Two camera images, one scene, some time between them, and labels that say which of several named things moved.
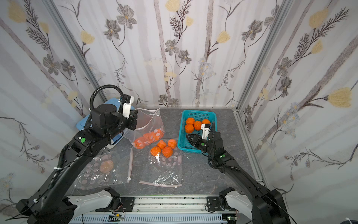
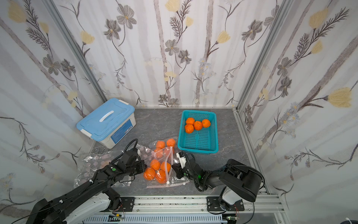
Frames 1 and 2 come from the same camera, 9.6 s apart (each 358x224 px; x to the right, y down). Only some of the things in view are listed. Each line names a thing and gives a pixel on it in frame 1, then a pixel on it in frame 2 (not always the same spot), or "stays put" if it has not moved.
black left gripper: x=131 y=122 → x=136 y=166
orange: x=189 y=121 stays put
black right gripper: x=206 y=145 → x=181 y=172
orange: x=189 y=128 stays put
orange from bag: x=167 y=151 → x=155 y=164
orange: x=197 y=125 stays put
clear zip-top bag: x=150 y=128 → x=158 y=156
